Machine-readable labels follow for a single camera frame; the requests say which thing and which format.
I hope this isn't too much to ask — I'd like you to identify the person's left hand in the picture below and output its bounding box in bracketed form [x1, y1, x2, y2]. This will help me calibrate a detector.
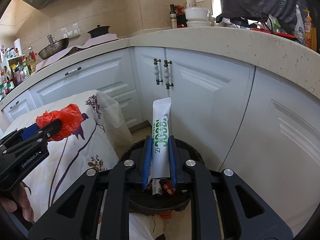
[0, 182, 34, 222]

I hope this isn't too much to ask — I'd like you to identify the narrow white cabinet door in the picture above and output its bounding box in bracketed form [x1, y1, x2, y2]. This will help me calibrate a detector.
[134, 47, 167, 130]

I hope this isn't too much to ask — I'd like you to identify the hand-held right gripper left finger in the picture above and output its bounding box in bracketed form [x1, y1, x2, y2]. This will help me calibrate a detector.
[27, 135, 153, 240]

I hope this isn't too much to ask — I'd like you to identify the dark olive oil bottle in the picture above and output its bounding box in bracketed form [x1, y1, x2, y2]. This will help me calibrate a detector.
[169, 4, 177, 28]

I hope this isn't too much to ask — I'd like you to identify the floral tablecloth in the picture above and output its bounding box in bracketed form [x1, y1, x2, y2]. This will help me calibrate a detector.
[5, 89, 134, 220]

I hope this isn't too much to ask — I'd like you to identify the yellow cooking oil bottle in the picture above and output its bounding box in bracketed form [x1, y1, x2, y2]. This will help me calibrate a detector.
[27, 47, 38, 74]

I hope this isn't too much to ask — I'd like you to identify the white lidded container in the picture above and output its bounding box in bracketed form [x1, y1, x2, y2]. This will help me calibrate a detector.
[184, 6, 210, 22]
[186, 19, 212, 28]

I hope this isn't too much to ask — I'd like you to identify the black trash bin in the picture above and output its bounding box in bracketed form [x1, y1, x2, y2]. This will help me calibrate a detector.
[117, 136, 205, 212]

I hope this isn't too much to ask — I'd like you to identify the beige kitchen countertop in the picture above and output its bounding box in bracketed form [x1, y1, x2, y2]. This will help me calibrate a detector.
[0, 26, 320, 110]

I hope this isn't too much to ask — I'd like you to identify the wide white cabinet drawer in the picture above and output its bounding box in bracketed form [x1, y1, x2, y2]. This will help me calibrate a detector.
[27, 49, 138, 130]

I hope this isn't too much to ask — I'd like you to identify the yellow detergent bottle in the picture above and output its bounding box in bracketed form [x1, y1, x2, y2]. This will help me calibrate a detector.
[303, 9, 318, 52]

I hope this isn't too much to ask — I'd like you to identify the small red label bottle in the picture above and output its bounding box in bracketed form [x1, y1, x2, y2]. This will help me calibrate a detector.
[160, 180, 175, 196]

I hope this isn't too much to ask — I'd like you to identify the white double wall socket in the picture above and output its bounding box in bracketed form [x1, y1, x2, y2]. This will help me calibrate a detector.
[61, 23, 81, 38]

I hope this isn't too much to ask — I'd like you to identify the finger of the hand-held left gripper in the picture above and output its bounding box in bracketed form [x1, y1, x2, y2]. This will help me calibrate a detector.
[0, 125, 38, 145]
[5, 119, 63, 150]

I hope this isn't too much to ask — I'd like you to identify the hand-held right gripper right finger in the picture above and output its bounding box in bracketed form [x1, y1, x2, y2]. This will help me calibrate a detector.
[168, 135, 294, 240]

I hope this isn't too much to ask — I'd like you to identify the small white cabinet drawer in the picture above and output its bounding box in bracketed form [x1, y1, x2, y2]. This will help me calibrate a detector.
[0, 90, 34, 130]

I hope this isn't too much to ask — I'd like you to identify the white plastic bag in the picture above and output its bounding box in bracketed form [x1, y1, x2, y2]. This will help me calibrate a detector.
[221, 17, 240, 28]

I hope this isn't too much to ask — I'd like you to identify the white stick sachet green print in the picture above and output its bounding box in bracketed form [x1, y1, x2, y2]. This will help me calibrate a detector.
[149, 97, 173, 195]

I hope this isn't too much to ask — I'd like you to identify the black lidded pot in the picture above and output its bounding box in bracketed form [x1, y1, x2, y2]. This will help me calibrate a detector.
[87, 25, 111, 39]

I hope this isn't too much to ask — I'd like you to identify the white cloth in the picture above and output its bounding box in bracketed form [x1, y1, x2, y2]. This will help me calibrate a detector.
[129, 212, 155, 240]

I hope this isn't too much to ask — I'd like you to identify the red label jar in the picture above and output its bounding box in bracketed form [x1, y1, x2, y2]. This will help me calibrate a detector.
[176, 5, 187, 28]

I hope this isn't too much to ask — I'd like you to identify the white spray bottle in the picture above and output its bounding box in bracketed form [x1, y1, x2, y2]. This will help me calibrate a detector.
[294, 4, 306, 46]

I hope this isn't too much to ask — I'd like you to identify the white condiment rack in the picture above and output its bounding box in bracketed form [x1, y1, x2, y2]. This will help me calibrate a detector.
[1, 54, 27, 67]

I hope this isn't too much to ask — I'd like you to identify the red black tool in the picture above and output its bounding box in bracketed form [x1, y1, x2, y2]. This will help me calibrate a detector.
[250, 26, 298, 40]

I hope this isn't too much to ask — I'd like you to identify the row of condiment bottles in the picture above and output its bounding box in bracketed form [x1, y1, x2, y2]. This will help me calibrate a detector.
[0, 44, 38, 99]

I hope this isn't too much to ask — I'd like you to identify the orange plastic bag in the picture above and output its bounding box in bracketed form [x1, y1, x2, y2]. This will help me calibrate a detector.
[36, 104, 83, 142]

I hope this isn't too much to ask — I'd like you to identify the green white packet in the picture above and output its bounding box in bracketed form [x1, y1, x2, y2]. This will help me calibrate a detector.
[267, 14, 283, 32]

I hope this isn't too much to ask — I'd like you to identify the steel wok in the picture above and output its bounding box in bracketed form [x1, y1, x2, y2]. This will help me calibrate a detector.
[37, 34, 70, 60]

